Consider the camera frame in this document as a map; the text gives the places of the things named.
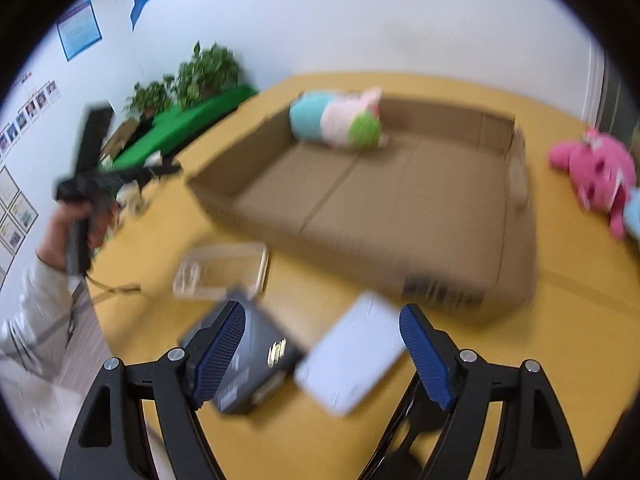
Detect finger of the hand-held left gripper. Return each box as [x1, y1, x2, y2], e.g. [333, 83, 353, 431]
[120, 161, 182, 184]

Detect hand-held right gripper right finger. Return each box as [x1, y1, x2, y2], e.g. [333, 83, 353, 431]
[357, 304, 584, 480]

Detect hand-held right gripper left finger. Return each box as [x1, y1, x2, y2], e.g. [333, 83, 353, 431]
[60, 301, 246, 480]

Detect black box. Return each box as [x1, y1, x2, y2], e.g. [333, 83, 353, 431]
[178, 287, 306, 416]

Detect white box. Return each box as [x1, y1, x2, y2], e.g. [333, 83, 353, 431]
[293, 290, 409, 417]

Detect large cardboard box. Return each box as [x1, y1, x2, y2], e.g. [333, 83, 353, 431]
[184, 91, 540, 327]

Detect person's left forearm white sleeve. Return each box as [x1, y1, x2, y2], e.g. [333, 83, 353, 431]
[0, 254, 101, 382]

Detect yellow wooden desktop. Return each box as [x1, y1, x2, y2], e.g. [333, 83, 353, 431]
[85, 71, 640, 480]

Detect person's left hand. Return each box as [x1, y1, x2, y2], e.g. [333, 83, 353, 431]
[37, 200, 119, 274]

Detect green table cloth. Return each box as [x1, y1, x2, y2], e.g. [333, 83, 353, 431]
[112, 85, 259, 169]

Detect small brown cardboard box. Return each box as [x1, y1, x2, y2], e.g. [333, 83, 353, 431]
[101, 119, 138, 162]

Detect small potted green plant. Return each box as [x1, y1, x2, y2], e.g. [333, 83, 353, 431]
[124, 75, 177, 122]

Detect clear plastic container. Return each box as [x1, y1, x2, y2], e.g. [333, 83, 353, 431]
[172, 242, 271, 301]

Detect large potted green plant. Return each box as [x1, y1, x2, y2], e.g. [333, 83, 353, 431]
[175, 41, 242, 109]

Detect pastel blue pink plush toy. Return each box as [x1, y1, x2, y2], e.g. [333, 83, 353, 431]
[288, 87, 389, 150]

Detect framed wall certificates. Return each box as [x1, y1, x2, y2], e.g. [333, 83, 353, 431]
[0, 164, 40, 281]

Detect row of wall photos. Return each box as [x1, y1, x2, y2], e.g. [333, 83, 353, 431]
[0, 74, 62, 161]

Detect blue framed wall poster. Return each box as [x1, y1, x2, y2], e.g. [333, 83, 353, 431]
[55, 0, 104, 63]

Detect grey door frame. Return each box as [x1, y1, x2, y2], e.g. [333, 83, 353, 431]
[581, 42, 640, 147]

